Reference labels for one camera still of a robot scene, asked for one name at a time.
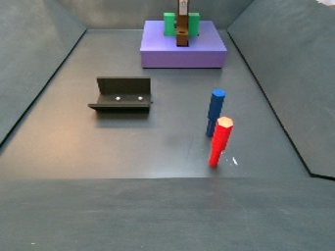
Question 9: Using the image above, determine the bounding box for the brown T-shaped block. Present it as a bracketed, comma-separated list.
[177, 12, 189, 47]

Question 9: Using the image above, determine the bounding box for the green U-shaped block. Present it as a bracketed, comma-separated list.
[165, 12, 201, 37]

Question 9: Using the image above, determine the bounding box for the purple square board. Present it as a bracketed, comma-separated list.
[141, 21, 229, 69]

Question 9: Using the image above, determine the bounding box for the blue hexagonal peg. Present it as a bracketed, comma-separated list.
[206, 88, 226, 137]

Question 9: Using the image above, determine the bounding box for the red hexagonal peg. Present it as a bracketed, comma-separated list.
[210, 117, 234, 167]

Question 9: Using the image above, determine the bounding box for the black angle bracket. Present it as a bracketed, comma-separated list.
[89, 76, 153, 111]

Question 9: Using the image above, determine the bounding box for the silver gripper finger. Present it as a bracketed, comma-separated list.
[178, 0, 189, 16]

